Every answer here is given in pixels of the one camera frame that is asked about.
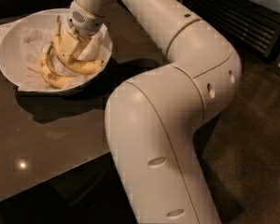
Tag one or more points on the white paper liner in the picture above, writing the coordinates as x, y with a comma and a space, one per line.
34, 42

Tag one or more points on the white bowl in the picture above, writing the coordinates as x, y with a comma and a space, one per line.
10, 51

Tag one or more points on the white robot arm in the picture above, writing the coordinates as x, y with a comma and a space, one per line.
150, 119

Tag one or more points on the dark slatted cabinet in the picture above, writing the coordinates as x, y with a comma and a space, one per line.
252, 23

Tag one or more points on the yellow banana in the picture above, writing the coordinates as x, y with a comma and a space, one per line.
77, 66
48, 72

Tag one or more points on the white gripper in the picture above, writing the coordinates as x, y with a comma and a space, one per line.
84, 22

